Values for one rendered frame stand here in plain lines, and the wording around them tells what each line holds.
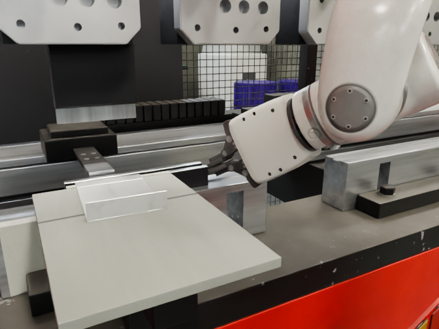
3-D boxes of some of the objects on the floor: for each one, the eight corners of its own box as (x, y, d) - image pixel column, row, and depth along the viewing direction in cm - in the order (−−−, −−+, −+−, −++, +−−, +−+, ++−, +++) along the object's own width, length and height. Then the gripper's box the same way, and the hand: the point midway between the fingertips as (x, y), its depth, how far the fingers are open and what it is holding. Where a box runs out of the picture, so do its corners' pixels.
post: (291, 303, 186) (325, -220, 127) (285, 297, 190) (314, -212, 132) (300, 299, 188) (336, -216, 130) (293, 294, 192) (325, -208, 134)
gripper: (275, 69, 47) (174, 129, 58) (328, 181, 47) (217, 220, 58) (298, 66, 53) (203, 121, 64) (345, 165, 53) (242, 204, 64)
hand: (219, 164), depth 60 cm, fingers closed, pressing on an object
